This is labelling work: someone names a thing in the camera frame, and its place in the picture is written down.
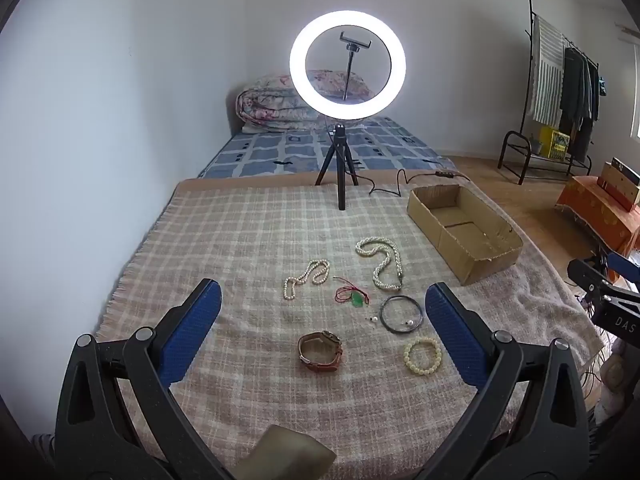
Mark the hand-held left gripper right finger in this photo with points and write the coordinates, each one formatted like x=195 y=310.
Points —
x=452 y=330

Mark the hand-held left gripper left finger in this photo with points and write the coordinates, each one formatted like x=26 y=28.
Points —
x=192 y=330

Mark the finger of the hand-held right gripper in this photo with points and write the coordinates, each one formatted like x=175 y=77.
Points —
x=625 y=266
x=585 y=272

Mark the orange cloth covered table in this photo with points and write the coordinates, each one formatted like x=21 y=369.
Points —
x=595 y=210

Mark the small cardboard box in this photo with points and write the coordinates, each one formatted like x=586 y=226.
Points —
x=617 y=180

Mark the plaid beige blanket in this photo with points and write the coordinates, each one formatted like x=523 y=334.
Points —
x=225 y=240

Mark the yellow plastic crate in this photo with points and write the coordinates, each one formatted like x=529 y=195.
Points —
x=555 y=142

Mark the black metal clothes rack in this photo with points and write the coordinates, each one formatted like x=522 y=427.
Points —
x=510 y=140

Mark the pale yellow blurry object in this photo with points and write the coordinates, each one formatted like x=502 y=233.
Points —
x=285 y=452

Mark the plain brown blanket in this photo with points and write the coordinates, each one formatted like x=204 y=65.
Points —
x=250 y=182

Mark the dark blue hanging garment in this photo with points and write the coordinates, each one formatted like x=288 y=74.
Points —
x=594 y=90

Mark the dark hanging jacket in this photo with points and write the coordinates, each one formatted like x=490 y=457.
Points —
x=575 y=90

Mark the black tripod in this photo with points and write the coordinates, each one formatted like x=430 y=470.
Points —
x=341 y=170

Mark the bed with blue patterned sheet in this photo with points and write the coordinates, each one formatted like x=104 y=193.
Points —
x=280 y=150

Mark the striped hanging towel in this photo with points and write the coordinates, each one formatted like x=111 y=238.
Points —
x=547 y=75

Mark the folded floral quilt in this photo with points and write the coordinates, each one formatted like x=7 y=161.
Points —
x=270 y=105

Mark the floral pillow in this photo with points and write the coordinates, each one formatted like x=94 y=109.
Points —
x=325 y=82

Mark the black gooseneck phone holder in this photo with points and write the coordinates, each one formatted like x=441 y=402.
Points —
x=356 y=42

